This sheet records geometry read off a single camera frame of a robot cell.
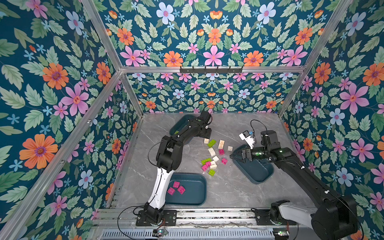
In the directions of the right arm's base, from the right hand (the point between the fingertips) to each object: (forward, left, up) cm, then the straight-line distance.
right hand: (234, 153), depth 75 cm
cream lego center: (+12, +10, -18) cm, 24 cm away
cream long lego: (+20, +14, -18) cm, 30 cm away
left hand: (+24, +12, -11) cm, 29 cm away
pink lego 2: (+12, +4, -18) cm, 22 cm away
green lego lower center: (+5, +16, -19) cm, 26 cm away
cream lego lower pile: (+2, +10, -19) cm, 21 cm away
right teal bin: (0, -18, -21) cm, 27 cm away
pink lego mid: (-9, +31, -18) cm, 37 cm away
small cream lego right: (+15, -2, -19) cm, 24 cm away
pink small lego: (-12, +28, -18) cm, 35 cm away
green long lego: (+19, +10, -19) cm, 29 cm away
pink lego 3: (+5, +3, -18) cm, 19 cm away
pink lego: (-13, +34, -18) cm, 40 cm away
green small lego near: (-2, +11, -19) cm, 22 cm away
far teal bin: (+33, +32, -13) cm, 48 cm away
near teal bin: (-9, +20, -20) cm, 30 cm away
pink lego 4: (+1, +15, -18) cm, 24 cm away
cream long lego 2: (+19, +4, -19) cm, 27 cm away
